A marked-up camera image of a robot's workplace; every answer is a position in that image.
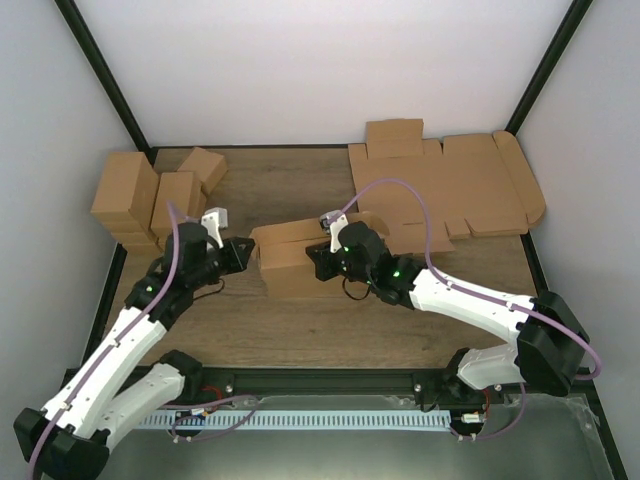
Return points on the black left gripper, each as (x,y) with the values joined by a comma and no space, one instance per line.
(235,248)

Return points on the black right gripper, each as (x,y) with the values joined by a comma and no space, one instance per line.
(321,260)

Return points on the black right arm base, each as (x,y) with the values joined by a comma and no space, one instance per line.
(438,388)

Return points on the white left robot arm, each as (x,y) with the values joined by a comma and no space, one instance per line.
(73,434)

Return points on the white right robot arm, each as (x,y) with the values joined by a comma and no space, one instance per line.
(543,343)

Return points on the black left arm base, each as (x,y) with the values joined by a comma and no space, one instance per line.
(210,385)

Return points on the tilted small cardboard box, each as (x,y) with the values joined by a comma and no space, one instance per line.
(209,168)

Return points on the tall folded cardboard box stack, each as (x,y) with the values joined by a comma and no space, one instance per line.
(125,199)

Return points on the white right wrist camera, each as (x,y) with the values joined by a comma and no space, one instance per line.
(332,223)

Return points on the light blue slotted cable duct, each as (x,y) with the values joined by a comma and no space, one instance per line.
(289,420)

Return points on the black left frame post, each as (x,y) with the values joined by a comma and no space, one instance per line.
(91,51)

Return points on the black frame post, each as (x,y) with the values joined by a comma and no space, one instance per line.
(561,39)
(91,51)

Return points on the black right frame post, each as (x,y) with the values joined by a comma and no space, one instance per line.
(561,39)

